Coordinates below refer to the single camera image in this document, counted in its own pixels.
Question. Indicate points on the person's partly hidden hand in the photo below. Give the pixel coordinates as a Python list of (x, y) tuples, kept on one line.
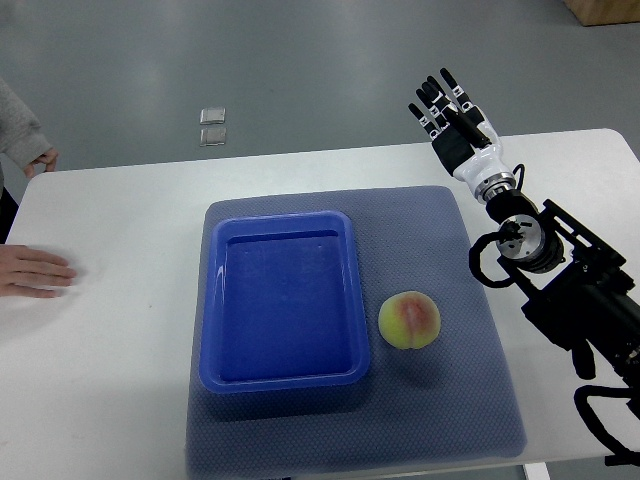
[(47, 160)]

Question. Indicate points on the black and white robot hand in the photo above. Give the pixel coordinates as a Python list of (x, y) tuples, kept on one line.
[(462, 137)]

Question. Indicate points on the person's bare hand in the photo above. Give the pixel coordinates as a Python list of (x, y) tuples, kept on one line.
[(33, 273)]

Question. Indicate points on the yellow red peach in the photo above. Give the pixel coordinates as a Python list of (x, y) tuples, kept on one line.
[(409, 320)]

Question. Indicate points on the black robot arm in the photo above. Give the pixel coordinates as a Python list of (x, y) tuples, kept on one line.
[(577, 294)]

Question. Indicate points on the grey sleeve forearm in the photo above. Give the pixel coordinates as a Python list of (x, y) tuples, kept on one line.
[(22, 140)]

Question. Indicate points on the upper metal floor plate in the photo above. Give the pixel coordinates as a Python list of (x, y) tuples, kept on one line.
[(212, 115)]

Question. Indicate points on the brown cardboard box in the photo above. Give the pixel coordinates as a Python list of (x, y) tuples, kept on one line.
[(604, 12)]

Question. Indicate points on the blue plastic tray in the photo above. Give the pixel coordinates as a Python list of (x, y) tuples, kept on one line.
[(283, 305)]

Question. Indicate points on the blue grey textured mat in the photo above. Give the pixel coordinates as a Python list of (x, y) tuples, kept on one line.
[(451, 401)]

